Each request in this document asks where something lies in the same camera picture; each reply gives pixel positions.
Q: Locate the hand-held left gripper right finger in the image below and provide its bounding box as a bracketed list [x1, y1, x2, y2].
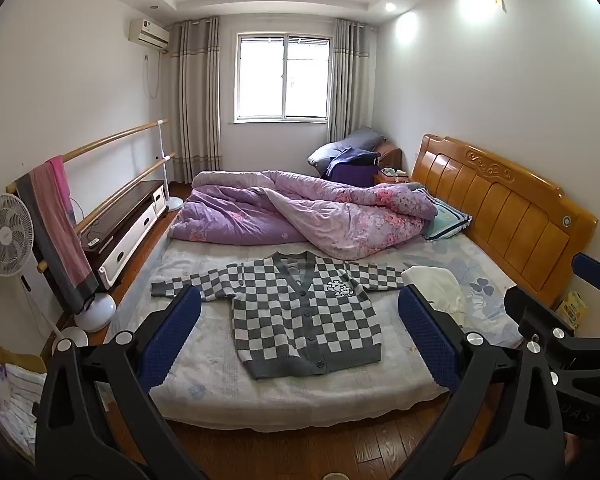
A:
[395, 285, 568, 480]

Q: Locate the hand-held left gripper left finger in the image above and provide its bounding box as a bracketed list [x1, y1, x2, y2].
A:
[34, 285, 211, 480]

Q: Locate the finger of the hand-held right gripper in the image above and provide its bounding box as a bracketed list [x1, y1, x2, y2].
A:
[571, 252, 600, 293]
[504, 286, 600, 366]

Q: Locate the grey white checkered cardigan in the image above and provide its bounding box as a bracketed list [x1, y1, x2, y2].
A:
[151, 251, 411, 380]

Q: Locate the yellow box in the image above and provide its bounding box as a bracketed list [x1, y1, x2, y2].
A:
[555, 290, 588, 331]

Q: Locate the white floral bed sheet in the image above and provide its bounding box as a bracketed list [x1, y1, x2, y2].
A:
[102, 210, 526, 433]

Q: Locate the white cloth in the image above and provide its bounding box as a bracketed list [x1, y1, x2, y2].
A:
[402, 265, 468, 326]

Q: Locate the wooden bed headboard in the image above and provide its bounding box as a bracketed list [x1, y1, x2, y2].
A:
[411, 133, 599, 308]

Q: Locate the teal striped pillow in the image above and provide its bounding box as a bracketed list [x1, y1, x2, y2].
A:
[420, 195, 473, 243]

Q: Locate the dark wood white cabinet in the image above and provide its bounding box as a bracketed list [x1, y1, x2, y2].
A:
[77, 179, 167, 291]

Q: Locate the purple floral quilt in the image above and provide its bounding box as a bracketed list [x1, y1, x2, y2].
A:
[167, 170, 438, 261]

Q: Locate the pink grey towel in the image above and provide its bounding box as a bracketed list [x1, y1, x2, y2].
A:
[15, 156, 100, 313]

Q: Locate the wooden nightstand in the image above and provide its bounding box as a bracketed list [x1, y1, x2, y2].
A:
[373, 167, 411, 187]

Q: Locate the striped floral bedding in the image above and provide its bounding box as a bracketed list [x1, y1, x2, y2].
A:
[0, 347, 43, 461]

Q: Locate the dark purple cloth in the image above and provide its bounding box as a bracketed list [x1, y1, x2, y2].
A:
[325, 147, 381, 184]

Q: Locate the brown armchair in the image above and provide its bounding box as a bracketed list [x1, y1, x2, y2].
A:
[377, 141, 404, 171]

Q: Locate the white standing fan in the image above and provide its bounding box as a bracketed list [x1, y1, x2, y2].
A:
[0, 194, 88, 361]

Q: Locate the wooden double barre stand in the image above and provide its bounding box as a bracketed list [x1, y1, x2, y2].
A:
[6, 119, 185, 333]

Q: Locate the blue-grey pillow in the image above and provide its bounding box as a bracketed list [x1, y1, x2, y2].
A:
[307, 128, 387, 166]

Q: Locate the grey beige curtain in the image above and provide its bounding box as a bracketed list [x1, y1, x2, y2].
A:
[327, 18, 371, 148]
[169, 16, 223, 184]

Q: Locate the window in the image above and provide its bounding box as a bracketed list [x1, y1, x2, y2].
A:
[235, 32, 333, 123]

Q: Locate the white air conditioner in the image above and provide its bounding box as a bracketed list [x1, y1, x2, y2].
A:
[128, 18, 171, 53]

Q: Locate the air conditioner cord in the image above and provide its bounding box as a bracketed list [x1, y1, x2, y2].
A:
[144, 52, 161, 100]

